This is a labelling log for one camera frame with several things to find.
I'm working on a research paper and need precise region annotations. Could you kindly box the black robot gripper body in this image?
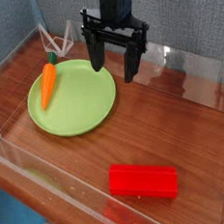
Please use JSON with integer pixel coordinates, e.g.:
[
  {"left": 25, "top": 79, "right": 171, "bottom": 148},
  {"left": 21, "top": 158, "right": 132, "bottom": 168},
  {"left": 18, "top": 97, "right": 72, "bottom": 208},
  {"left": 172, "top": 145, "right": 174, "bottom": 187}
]
[{"left": 80, "top": 8, "right": 150, "bottom": 49}]

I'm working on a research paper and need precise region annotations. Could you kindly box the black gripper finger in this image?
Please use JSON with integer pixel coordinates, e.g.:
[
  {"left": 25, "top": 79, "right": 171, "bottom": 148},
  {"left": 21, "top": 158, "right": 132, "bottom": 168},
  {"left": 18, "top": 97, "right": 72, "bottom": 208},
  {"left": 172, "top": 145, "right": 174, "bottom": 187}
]
[
  {"left": 87, "top": 33, "right": 105, "bottom": 71},
  {"left": 124, "top": 43, "right": 142, "bottom": 83}
]

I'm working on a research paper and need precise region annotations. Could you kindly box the red rectangular block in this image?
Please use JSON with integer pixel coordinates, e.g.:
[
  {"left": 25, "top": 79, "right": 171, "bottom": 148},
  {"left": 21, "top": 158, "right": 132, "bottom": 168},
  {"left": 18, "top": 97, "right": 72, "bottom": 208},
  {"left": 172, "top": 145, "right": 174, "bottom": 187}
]
[{"left": 108, "top": 164, "right": 179, "bottom": 199}]

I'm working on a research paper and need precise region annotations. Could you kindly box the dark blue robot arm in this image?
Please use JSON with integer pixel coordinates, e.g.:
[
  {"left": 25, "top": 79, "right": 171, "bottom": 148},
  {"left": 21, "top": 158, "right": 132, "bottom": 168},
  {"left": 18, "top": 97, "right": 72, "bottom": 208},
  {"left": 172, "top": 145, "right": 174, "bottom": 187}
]
[{"left": 80, "top": 0, "right": 150, "bottom": 82}]

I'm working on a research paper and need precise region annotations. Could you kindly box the green round plate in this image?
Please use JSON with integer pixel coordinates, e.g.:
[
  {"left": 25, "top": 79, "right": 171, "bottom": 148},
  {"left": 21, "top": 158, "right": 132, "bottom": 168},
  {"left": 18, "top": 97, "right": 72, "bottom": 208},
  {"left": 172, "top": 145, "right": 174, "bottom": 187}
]
[{"left": 27, "top": 59, "right": 116, "bottom": 137}]

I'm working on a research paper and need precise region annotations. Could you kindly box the orange toy carrot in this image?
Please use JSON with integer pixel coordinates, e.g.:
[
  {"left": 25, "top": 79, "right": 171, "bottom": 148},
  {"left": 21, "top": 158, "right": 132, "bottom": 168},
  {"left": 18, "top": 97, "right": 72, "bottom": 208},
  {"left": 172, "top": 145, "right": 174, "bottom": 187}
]
[{"left": 41, "top": 52, "right": 58, "bottom": 110}]

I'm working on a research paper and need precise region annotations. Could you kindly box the clear acrylic enclosure wall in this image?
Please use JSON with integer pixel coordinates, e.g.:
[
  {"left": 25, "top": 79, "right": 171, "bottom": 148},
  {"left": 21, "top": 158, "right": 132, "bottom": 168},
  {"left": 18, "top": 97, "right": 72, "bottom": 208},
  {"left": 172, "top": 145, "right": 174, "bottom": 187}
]
[{"left": 0, "top": 32, "right": 224, "bottom": 224}]

